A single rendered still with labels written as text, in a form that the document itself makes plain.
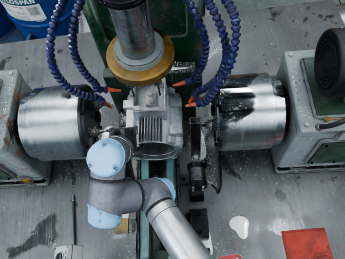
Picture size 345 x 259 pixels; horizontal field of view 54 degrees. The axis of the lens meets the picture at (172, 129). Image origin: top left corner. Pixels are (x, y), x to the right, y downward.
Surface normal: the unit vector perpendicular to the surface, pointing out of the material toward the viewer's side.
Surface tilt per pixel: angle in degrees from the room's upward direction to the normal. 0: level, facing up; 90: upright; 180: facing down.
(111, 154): 31
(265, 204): 0
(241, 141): 73
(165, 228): 25
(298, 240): 1
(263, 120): 39
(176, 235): 13
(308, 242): 1
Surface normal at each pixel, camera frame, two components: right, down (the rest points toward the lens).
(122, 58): -0.07, -0.44
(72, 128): -0.04, 0.17
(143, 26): 0.68, 0.64
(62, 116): -0.05, -0.09
